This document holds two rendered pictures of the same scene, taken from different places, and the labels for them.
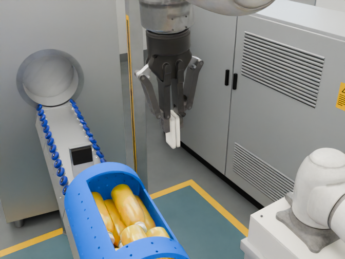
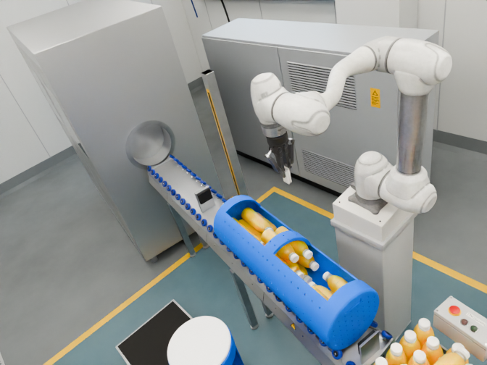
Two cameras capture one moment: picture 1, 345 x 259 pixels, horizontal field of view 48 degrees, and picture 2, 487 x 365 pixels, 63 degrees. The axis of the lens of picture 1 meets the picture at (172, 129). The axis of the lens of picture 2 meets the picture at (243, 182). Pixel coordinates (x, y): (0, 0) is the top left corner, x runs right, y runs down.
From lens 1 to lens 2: 0.78 m
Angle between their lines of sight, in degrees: 7
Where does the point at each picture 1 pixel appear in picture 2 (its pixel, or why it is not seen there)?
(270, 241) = (348, 215)
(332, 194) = (376, 179)
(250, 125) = not seen: hidden behind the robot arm
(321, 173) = (367, 169)
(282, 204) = (350, 191)
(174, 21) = (280, 131)
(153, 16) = (271, 132)
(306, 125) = (354, 124)
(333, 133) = (374, 125)
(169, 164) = (252, 179)
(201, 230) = (294, 224)
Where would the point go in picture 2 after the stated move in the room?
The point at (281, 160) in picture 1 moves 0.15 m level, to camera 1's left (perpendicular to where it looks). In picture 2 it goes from (341, 153) to (324, 158)
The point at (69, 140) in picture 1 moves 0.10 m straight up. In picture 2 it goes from (185, 187) to (180, 176)
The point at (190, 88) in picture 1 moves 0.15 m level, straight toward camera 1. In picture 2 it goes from (290, 153) to (301, 176)
